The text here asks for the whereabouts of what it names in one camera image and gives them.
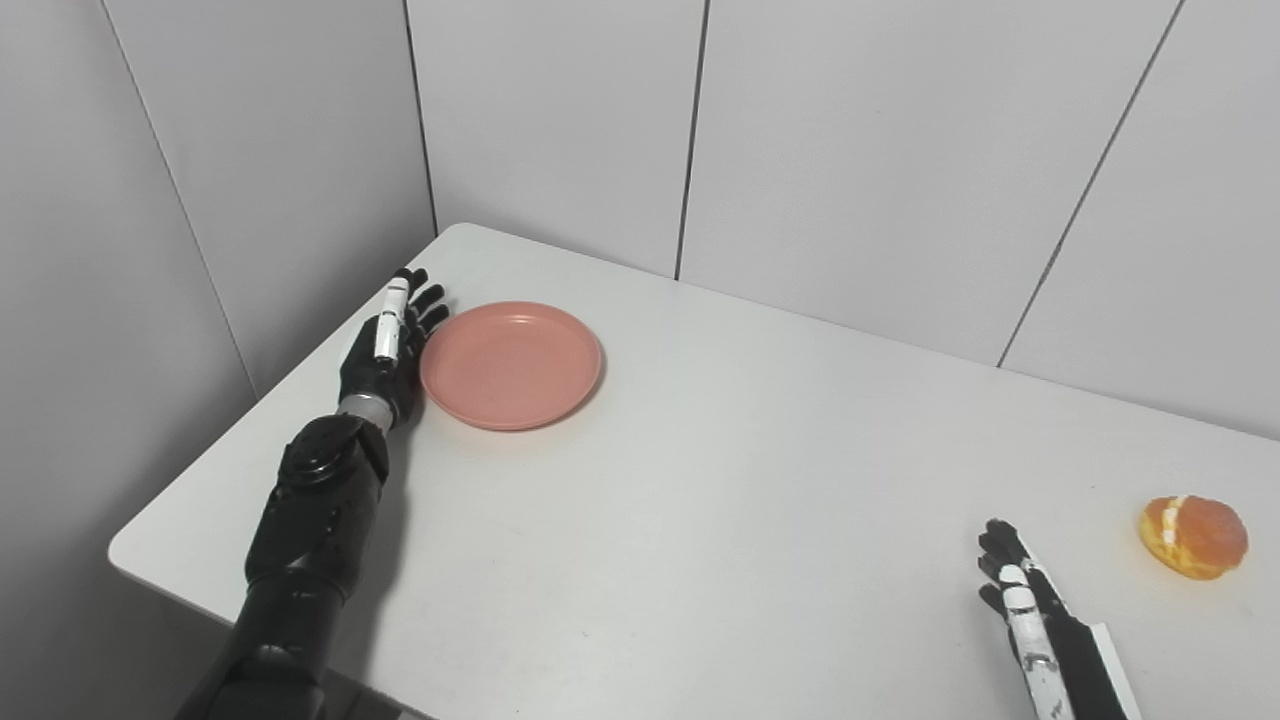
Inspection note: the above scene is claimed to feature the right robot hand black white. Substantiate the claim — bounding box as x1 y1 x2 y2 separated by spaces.
977 518 1143 720

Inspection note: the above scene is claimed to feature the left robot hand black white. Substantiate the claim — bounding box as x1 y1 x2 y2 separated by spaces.
338 267 451 431

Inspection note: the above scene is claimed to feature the pink round plate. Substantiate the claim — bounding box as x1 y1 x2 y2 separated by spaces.
419 301 604 433

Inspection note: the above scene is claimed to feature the orange cream puff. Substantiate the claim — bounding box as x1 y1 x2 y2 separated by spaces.
1139 496 1249 581

